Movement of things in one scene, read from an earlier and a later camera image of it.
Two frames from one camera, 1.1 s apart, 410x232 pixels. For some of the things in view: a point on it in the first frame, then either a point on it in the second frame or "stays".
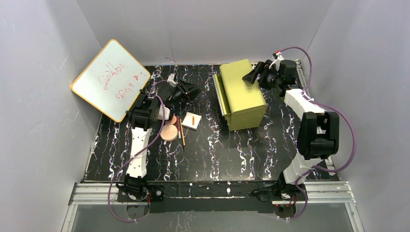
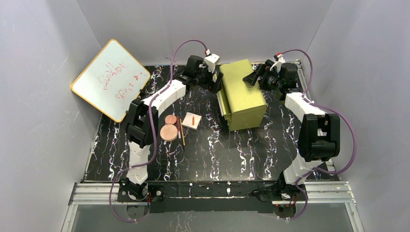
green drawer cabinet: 241,101 stays
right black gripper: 259,72 stays
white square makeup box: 187,121 stays
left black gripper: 181,91 -> 213,81
